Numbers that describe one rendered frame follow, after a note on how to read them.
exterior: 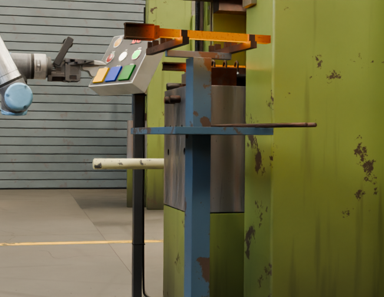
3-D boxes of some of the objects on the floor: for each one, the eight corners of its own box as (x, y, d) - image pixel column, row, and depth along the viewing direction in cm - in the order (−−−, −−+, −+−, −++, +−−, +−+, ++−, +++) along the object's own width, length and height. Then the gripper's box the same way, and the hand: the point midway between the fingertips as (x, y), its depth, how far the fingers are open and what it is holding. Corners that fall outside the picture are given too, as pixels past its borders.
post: (133, 300, 331) (135, 59, 329) (131, 299, 334) (133, 59, 333) (142, 300, 332) (144, 59, 330) (140, 298, 335) (142, 60, 334)
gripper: (45, 81, 268) (103, 83, 274) (48, 79, 260) (108, 81, 265) (46, 58, 268) (103, 59, 274) (48, 55, 260) (108, 57, 265)
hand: (102, 62), depth 269 cm, fingers closed
